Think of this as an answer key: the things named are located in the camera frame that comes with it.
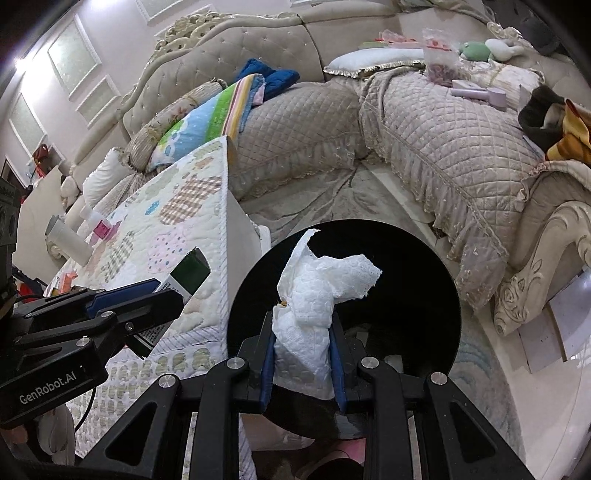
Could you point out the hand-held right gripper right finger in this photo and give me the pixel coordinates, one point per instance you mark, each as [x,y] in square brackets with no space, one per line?
[338,374]

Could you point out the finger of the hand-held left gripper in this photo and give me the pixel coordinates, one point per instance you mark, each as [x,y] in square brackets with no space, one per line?
[147,307]
[120,293]

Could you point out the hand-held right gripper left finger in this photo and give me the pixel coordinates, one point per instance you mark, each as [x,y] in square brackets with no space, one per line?
[268,369]

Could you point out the green biscuit packet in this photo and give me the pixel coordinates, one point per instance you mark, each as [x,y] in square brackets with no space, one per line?
[189,274]

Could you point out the orange snack packet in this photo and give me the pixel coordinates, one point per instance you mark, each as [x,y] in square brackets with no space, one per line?
[68,281]

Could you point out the white paper towel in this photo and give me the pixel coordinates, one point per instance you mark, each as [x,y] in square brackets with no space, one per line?
[304,323]

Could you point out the black round trash bin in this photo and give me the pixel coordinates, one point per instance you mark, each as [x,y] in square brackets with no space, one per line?
[406,300]

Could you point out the pink label pill bottle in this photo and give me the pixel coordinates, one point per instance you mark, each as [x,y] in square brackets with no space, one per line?
[104,228]

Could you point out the cream insulated bottle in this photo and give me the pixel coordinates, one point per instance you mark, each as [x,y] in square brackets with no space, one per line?
[69,242]

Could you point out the pink slipper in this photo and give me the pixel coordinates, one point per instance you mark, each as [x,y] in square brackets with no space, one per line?
[337,461]

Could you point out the printed quilted blanket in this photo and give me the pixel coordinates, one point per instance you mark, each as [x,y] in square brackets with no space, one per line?
[184,198]

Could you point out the white plush toy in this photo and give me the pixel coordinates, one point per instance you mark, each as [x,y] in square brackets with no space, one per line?
[68,189]

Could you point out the white pillow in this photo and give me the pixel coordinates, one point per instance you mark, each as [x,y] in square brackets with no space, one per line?
[104,177]

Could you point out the beige cabinet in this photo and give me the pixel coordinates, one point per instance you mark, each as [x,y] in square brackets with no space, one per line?
[41,198]

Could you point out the pale patterned rug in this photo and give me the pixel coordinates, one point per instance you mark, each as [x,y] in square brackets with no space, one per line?
[332,198]

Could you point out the blue green striped blanket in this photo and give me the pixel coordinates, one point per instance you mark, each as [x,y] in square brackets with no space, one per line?
[207,115]

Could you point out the beige floral bolster cushion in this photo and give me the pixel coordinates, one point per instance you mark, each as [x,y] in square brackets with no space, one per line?
[184,104]

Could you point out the white paper sheet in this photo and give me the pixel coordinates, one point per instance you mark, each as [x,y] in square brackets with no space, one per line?
[538,344]
[575,314]

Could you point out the beige tufted sofa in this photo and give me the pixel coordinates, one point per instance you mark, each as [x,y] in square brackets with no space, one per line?
[415,152]

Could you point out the dark blue cloth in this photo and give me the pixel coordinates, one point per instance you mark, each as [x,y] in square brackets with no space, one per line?
[281,81]

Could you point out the white silver-trimmed cushion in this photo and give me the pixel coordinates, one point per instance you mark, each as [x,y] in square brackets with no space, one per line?
[369,59]

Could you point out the lilac handheld fan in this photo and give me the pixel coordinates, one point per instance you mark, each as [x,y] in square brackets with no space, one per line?
[496,99]

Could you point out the clear plastic bag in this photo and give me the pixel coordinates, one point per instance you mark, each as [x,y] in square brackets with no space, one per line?
[438,64]

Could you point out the black cloth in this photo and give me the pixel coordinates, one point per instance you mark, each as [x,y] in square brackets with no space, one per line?
[538,115]

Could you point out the orange yellow cloth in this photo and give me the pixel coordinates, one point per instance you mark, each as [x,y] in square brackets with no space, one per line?
[572,134]

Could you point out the green plush frog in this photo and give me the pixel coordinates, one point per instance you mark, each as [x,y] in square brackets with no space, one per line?
[475,50]

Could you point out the white plush rabbit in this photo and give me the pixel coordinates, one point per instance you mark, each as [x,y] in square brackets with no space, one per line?
[501,48]

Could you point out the dark grey cloth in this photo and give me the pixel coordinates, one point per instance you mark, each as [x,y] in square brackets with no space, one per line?
[549,37]

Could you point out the red wall ornament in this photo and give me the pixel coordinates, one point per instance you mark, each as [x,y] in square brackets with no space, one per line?
[40,157]

